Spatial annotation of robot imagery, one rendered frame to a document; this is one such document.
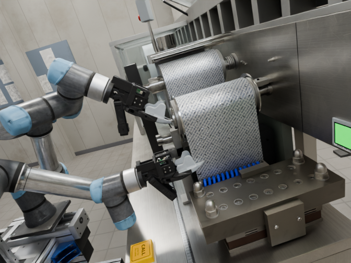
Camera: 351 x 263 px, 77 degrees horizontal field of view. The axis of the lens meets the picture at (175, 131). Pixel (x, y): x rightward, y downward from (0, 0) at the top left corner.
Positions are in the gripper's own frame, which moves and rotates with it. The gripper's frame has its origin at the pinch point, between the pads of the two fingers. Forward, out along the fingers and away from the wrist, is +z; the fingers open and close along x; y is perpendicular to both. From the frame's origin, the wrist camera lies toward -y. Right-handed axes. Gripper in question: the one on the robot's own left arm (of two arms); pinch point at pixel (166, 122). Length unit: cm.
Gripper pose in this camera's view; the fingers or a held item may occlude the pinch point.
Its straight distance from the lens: 70.9
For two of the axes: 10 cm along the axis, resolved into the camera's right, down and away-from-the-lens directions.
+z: 9.0, 3.5, 2.7
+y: 4.1, -8.8, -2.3
